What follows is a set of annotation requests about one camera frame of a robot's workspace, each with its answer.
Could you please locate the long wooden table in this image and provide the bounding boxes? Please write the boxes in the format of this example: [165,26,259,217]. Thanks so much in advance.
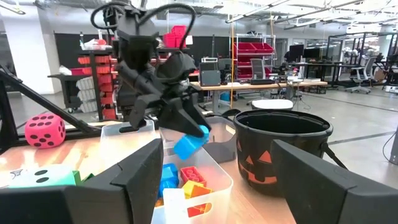
[189,80,329,114]

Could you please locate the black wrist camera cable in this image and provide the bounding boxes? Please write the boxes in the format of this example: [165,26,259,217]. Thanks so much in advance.
[90,1,197,50]

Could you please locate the yellow toy brick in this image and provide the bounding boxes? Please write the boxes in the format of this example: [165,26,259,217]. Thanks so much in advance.
[182,180,205,200]

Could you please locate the orange toy brick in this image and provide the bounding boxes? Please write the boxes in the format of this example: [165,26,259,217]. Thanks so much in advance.
[187,202,213,218]
[190,185,214,199]

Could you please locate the clear plastic container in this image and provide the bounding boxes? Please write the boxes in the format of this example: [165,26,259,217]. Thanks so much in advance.
[99,119,162,170]
[150,136,234,224]

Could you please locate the black computer monitor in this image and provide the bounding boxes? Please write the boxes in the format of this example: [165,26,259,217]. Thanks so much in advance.
[288,44,305,63]

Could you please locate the grey office chair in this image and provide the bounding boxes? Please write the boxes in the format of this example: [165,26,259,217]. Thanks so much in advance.
[249,58,266,81]

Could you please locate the black equipment box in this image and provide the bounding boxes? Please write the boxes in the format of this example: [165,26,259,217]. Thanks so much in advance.
[198,61,222,87]

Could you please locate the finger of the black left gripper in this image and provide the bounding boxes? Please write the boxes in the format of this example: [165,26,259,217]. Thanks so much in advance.
[159,93,213,139]
[128,93,164,130]

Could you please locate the teal foam die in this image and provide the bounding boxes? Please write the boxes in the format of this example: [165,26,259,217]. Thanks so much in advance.
[7,164,77,189]

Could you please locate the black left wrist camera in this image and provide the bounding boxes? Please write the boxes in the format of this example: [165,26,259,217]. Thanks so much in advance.
[155,51,197,85]

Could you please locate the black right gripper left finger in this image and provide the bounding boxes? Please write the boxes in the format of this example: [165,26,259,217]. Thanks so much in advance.
[0,138,164,224]

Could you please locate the black pumpkin face bucket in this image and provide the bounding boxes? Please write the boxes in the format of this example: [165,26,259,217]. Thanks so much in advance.
[233,108,349,198]

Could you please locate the metal shelf red bins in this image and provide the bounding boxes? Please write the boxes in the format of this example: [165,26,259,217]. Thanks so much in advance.
[233,33,277,81]

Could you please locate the black rack red bins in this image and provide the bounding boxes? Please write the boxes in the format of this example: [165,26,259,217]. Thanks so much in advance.
[76,49,121,122]

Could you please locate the red storage bin stack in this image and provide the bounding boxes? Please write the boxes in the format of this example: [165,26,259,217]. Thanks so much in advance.
[163,25,187,49]

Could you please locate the light blue toy brick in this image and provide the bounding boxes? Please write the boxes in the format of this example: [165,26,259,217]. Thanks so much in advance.
[173,124,211,161]

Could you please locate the orange-red toy brick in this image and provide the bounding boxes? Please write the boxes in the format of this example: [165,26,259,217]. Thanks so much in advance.
[180,166,208,187]

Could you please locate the smoky grey plastic container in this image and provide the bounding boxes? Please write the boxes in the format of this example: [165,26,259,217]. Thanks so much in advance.
[203,116,238,165]

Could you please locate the red foam die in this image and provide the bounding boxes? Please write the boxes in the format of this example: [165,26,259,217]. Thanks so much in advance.
[24,113,67,149]

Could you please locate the white office chair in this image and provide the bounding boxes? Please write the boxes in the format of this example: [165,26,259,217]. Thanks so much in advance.
[344,55,377,95]

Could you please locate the black cart table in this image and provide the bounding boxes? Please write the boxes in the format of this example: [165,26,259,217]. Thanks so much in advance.
[48,73,94,114]

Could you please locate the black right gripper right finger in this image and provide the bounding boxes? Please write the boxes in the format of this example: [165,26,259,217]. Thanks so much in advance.
[271,139,398,224]

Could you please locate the white round stool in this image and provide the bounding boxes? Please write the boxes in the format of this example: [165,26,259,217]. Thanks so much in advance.
[250,98,294,111]

